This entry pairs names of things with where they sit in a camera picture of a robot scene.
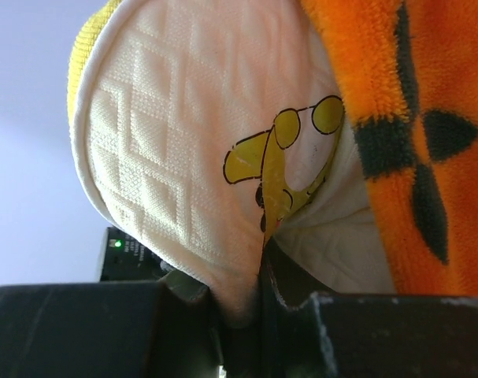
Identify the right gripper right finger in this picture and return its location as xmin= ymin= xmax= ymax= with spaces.
xmin=260 ymin=242 xmax=478 ymax=377

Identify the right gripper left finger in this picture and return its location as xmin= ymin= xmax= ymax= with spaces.
xmin=0 ymin=271 xmax=222 ymax=377

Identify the cream pillow yellow edge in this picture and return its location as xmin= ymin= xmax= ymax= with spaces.
xmin=67 ymin=1 xmax=395 ymax=327

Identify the orange patterned pillowcase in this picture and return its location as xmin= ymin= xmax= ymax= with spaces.
xmin=302 ymin=1 xmax=478 ymax=297

